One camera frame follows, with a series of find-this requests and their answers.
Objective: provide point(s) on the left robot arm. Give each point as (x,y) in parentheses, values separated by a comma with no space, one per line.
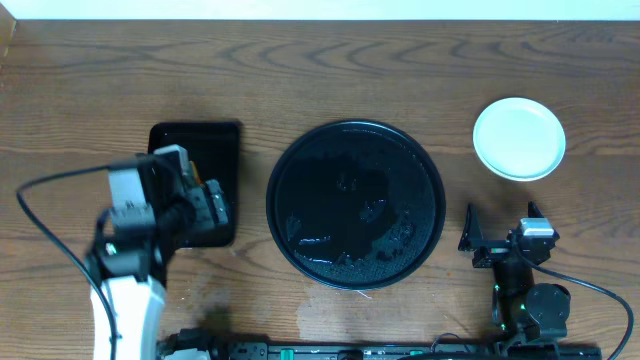
(159,205)

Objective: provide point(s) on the orange green sponge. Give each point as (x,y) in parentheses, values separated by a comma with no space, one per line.
(196,177)

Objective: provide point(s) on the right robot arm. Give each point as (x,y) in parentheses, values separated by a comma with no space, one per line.
(531,315)

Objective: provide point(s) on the black rectangular tray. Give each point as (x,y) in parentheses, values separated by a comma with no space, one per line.
(214,148)

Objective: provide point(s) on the light green plate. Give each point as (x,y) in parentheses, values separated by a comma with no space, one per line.
(519,139)

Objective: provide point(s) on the black round tray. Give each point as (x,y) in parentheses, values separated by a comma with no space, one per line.
(356,204)

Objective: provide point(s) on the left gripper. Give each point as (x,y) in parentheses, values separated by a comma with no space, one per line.
(211,205)

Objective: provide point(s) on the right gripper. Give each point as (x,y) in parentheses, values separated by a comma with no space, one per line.
(492,250)

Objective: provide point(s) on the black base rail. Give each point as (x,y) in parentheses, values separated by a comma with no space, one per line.
(200,344)

